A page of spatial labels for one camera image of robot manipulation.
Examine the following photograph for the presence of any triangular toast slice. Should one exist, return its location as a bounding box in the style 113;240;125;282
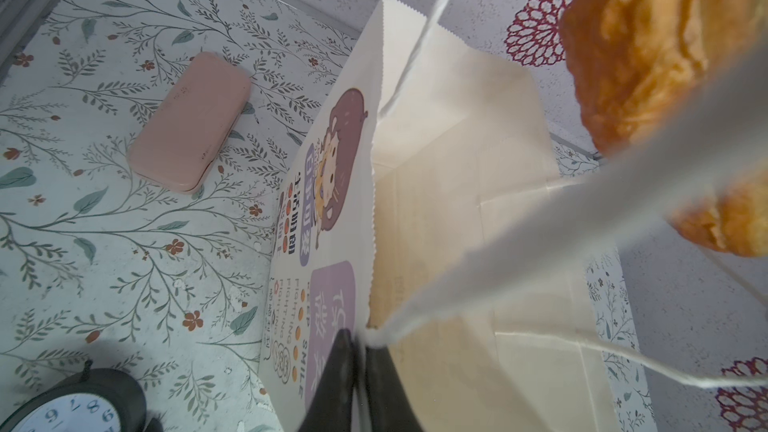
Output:
559;0;768;258

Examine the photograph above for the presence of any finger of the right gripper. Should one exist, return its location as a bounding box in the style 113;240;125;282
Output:
363;39;767;348

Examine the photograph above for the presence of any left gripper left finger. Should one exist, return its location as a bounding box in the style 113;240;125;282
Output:
298;329;358;432

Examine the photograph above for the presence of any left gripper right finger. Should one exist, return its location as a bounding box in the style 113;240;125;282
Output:
364;348;423;432

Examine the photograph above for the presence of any black alarm clock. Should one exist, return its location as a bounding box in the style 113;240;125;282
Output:
1;360;164;432

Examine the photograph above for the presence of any white printed paper bag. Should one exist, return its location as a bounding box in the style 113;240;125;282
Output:
259;0;655;431

